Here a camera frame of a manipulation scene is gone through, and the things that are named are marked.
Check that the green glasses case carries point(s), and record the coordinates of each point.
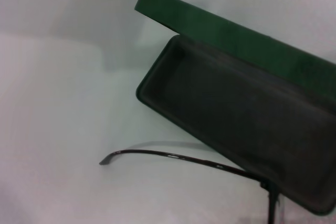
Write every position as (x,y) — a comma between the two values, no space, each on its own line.
(236,108)

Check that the black glasses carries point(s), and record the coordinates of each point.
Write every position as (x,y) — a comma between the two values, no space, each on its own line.
(272,203)

